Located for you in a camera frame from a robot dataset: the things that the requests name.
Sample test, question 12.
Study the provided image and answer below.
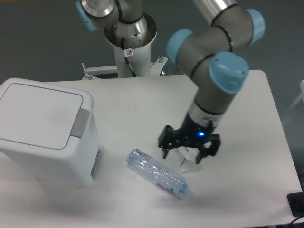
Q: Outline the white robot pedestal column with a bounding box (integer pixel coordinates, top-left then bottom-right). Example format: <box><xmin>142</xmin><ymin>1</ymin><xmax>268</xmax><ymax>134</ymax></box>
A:
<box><xmin>104</xmin><ymin>12</ymin><xmax>157</xmax><ymax>77</ymax></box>

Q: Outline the white push-lid trash can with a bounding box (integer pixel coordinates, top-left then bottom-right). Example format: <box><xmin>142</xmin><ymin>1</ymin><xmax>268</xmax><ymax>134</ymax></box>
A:
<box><xmin>0</xmin><ymin>78</ymin><xmax>102</xmax><ymax>187</ymax></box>

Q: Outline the white metal base frame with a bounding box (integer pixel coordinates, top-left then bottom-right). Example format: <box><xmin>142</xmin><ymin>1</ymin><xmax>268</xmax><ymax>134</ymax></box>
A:
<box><xmin>82</xmin><ymin>56</ymin><xmax>168</xmax><ymax>80</ymax></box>

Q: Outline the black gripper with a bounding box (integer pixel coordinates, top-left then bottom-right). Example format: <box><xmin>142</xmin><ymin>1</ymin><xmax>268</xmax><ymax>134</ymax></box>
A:
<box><xmin>158</xmin><ymin>114</ymin><xmax>221</xmax><ymax>164</ymax></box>

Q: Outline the black cable on pedestal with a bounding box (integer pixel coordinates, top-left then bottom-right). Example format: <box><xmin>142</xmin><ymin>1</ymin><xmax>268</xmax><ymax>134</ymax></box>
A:
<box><xmin>120</xmin><ymin>37</ymin><xmax>139</xmax><ymax>78</ymax></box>

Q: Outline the crumpled white paper carton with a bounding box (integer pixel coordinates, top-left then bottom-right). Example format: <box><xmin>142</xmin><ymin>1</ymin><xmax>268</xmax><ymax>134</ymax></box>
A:
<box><xmin>173</xmin><ymin>147</ymin><xmax>203</xmax><ymax>173</ymax></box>

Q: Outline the white frame at right edge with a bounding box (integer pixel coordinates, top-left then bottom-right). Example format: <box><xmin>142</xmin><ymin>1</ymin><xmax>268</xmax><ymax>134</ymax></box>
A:
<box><xmin>281</xmin><ymin>80</ymin><xmax>304</xmax><ymax>126</ymax></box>

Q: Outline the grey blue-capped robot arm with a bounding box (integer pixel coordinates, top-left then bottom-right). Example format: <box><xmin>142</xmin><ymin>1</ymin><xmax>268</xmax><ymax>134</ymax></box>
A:
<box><xmin>76</xmin><ymin>0</ymin><xmax>266</xmax><ymax>163</ymax></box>

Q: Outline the black device at table edge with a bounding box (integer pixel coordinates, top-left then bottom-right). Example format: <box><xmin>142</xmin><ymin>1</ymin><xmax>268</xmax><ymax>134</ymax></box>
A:
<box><xmin>287</xmin><ymin>192</ymin><xmax>304</xmax><ymax>217</ymax></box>

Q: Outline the crushed clear plastic bottle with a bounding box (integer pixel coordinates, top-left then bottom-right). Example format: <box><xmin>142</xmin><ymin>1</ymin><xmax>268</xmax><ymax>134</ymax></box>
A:
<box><xmin>126</xmin><ymin>149</ymin><xmax>190</xmax><ymax>199</ymax></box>

